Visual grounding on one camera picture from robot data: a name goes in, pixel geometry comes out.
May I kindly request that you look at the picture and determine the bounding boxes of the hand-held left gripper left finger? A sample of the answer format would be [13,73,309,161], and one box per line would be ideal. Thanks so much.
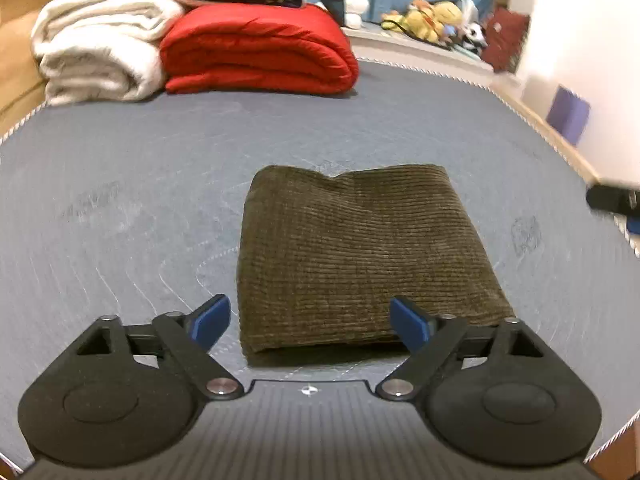
[75,294,246,402]

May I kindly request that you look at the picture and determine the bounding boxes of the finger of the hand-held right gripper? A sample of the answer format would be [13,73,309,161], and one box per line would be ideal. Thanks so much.
[585,183,640,235]

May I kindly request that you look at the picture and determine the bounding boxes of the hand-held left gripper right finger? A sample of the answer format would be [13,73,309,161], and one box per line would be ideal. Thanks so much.
[375,296,546,402]

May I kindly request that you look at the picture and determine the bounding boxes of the olive corduroy pants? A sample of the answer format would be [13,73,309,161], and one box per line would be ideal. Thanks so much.
[236,162,516,356]

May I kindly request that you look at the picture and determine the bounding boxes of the purple rolled mat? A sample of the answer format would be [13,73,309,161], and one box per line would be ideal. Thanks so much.
[546,85,592,147]

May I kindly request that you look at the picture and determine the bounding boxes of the grey mattress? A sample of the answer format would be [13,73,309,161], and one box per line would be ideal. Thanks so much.
[0,57,640,466]

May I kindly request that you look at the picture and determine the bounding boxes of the dark red cushion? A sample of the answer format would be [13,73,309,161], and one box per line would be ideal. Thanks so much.
[482,6,531,73]

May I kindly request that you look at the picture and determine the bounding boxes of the panda plush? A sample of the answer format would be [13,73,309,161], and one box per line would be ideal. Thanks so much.
[460,22,488,53]

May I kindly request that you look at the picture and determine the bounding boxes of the white window ledge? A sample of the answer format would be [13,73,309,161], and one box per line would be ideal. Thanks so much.
[342,25,521,86]

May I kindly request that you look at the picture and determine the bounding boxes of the yellow bear plush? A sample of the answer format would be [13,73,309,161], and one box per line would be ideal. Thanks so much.
[407,1,463,43]

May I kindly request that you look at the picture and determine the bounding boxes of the red folded quilt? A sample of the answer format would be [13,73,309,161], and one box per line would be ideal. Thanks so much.
[159,2,360,96]

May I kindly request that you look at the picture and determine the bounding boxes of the orange plush toy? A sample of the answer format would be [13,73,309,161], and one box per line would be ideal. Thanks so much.
[381,7,416,33]

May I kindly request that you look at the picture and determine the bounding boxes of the white fleece blanket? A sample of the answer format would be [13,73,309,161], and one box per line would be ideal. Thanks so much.
[31,0,186,107]

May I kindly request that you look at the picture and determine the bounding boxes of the white plush toy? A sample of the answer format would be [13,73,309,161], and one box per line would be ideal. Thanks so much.
[342,0,371,29]

